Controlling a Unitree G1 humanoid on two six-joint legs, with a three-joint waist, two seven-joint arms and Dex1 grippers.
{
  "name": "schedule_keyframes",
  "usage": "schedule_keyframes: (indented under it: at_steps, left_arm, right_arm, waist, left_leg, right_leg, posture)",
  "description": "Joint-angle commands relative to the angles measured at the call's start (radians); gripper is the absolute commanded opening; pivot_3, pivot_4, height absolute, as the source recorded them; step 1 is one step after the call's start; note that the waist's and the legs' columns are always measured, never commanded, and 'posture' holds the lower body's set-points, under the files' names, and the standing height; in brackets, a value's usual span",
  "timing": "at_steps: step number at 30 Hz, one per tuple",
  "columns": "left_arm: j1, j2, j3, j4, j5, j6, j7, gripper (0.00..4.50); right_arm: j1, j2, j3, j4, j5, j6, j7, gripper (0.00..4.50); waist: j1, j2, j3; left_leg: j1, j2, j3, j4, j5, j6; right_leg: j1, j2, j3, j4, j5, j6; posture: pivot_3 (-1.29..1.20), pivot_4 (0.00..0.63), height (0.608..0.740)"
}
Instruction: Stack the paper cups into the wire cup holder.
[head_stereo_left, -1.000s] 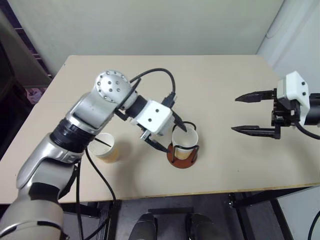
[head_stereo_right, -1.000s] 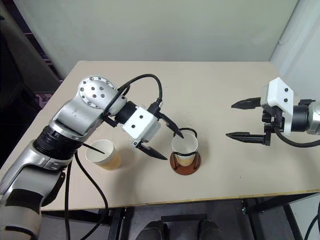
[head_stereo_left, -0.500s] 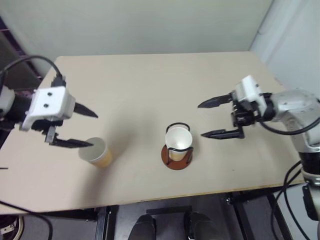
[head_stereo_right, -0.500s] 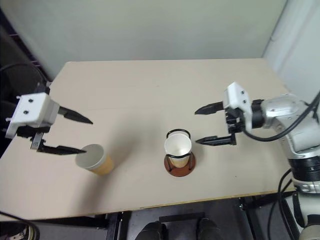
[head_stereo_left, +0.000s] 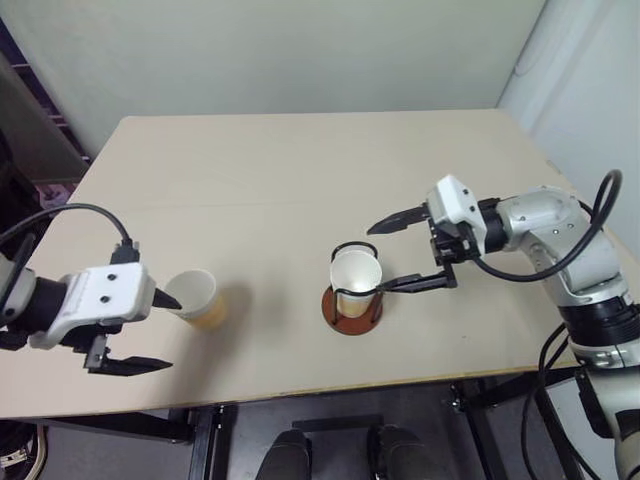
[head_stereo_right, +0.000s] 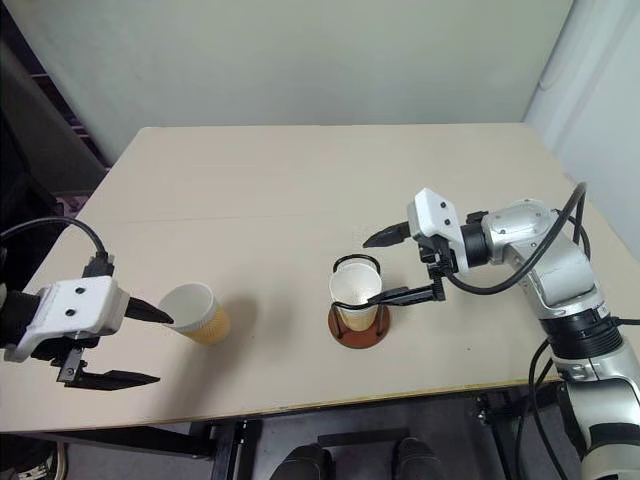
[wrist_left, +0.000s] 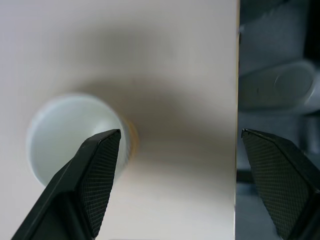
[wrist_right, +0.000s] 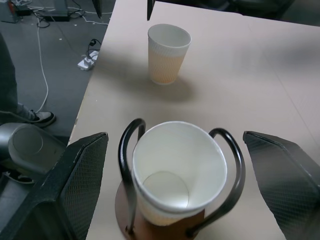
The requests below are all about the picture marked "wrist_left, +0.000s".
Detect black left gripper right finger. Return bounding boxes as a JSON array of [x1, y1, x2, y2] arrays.
[[240, 128, 320, 240]]

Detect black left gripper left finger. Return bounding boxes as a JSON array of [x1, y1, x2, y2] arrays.
[[11, 128, 122, 240]]

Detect white paper cup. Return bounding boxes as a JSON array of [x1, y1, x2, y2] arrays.
[[25, 93, 139, 188]]

